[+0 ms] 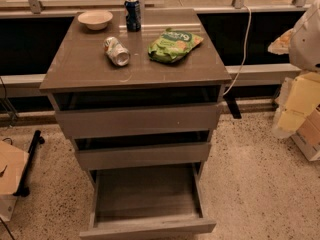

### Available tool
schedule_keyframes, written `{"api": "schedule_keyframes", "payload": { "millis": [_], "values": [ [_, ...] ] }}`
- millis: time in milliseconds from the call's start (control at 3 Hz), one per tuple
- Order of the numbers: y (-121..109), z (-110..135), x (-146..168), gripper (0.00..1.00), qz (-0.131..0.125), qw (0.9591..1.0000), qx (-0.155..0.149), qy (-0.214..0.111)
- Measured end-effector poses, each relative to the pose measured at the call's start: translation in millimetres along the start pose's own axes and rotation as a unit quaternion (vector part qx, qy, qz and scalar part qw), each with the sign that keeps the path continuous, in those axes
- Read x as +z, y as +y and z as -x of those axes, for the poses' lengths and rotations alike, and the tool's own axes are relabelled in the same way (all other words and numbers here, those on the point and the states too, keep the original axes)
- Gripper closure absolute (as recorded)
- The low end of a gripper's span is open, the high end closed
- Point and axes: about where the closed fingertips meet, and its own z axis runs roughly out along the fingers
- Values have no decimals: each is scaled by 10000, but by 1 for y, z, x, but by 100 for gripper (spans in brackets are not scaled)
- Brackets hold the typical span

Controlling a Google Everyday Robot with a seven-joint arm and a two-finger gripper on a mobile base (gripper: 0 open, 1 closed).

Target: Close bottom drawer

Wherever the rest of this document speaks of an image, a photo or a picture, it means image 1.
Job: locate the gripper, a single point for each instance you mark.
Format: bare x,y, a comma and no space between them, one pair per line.
306,45

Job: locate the grey bottom drawer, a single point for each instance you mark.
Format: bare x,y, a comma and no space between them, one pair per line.
145,203

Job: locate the grey drawer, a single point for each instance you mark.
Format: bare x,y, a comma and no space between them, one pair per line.
145,203
138,121
143,150

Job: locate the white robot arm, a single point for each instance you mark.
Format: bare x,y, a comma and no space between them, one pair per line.
310,20

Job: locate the grey top drawer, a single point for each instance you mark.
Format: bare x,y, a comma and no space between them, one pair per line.
138,121

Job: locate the grey drawer cabinet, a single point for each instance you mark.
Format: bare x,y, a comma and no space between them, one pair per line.
82,77

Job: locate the grey middle drawer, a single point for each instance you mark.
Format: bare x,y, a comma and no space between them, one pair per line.
143,150

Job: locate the cardboard box right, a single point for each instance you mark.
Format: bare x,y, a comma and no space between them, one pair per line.
307,137

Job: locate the cardboard box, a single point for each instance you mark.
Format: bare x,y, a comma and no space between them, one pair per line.
12,164
307,137

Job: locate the green chip bag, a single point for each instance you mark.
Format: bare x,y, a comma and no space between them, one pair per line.
173,45

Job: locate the blue soda can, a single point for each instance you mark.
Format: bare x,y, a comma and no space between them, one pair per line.
133,15

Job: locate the silver lying can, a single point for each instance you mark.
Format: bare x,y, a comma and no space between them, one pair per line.
116,51

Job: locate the white bowl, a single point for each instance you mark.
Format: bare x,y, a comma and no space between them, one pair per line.
95,20

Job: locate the black stand bar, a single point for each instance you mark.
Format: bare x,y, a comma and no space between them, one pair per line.
23,189

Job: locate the cardboard box left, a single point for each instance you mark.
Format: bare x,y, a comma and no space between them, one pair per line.
12,164

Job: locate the black bracket leg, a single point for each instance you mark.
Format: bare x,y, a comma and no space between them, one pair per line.
233,107

